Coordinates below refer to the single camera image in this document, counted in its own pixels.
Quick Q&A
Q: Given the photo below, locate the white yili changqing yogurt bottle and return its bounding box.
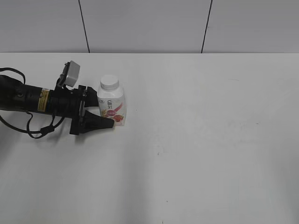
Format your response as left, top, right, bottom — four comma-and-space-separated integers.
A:
98, 85, 127, 126

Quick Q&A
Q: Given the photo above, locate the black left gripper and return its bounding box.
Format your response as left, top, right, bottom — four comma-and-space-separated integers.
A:
48, 85, 114, 135

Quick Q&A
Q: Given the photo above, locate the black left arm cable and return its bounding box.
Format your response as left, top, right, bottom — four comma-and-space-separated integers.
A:
0, 67, 63, 140

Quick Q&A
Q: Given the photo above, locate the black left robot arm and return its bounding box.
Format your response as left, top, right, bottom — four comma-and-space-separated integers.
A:
0, 75, 114, 135

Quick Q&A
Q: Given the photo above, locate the white screw bottle cap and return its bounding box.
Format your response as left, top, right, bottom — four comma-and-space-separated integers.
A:
100, 75, 119, 91

